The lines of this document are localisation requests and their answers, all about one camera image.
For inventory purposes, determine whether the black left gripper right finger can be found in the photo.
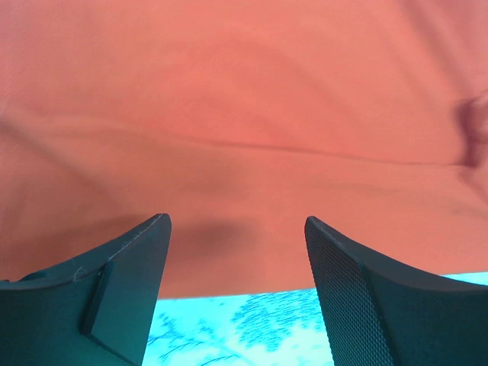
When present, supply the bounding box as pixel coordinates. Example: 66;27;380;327
304;217;487;366

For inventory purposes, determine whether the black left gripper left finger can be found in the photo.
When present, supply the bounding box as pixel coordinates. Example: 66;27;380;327
1;214;172;365

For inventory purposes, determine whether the orange t shirt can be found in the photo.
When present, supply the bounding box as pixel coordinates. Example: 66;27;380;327
1;1;487;297

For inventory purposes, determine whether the floral patterned table mat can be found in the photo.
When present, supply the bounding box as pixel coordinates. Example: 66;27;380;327
140;271;488;366

